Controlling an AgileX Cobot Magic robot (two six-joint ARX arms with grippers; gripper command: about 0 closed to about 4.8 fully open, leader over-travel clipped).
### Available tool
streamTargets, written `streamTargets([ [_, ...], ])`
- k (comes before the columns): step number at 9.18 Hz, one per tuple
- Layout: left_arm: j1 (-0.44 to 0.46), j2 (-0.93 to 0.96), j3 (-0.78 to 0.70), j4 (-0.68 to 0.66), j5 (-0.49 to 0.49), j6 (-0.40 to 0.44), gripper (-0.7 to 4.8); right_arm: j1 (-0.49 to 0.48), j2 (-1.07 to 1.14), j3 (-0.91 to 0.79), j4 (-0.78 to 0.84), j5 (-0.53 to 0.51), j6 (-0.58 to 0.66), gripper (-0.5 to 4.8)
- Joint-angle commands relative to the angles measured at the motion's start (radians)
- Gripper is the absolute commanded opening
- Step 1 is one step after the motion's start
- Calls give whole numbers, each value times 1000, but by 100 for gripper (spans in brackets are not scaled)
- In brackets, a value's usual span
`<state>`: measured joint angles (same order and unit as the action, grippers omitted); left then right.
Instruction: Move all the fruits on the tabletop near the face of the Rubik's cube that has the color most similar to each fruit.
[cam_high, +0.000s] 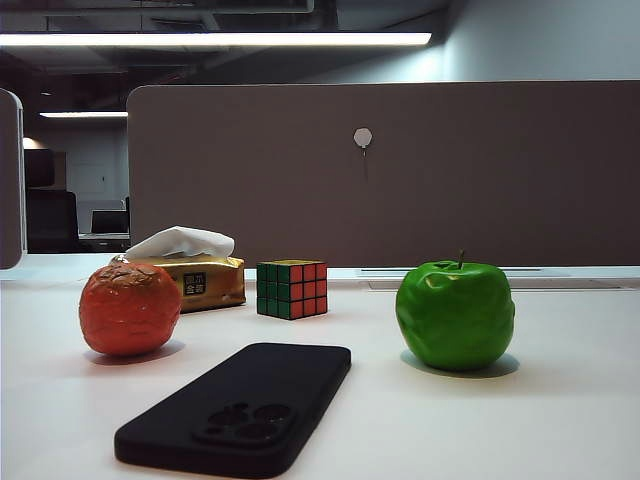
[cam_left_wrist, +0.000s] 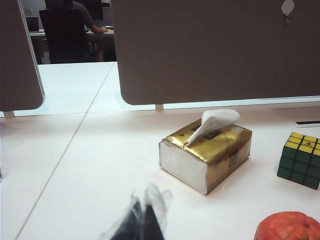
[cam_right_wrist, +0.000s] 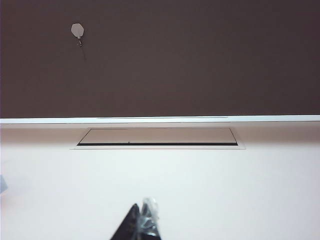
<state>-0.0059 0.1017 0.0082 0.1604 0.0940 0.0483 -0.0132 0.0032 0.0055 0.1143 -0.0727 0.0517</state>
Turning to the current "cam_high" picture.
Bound orange fruit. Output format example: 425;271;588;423
78;262;183;357

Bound Rubik's cube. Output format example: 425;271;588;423
256;259;329;320

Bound long ceiling light strip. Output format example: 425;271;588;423
0;32;433;49

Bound desk cable cover flap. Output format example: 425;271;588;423
367;278;624;291

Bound dark office chair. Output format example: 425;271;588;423
24;189;80;254

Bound background computer monitor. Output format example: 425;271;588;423
89;208;130;235

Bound black smartphone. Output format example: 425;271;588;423
113;342;353;480

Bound white adhesive wall hook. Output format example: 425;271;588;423
352;127;374;157

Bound brown side partition panel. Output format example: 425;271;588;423
0;87;25;271

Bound brown desk partition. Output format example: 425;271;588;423
126;79;640;269

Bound gold tissue pack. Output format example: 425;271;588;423
108;225;247;315

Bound green apple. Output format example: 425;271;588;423
395;249;516;372

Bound short ceiling light strip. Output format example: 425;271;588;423
38;110;129;119

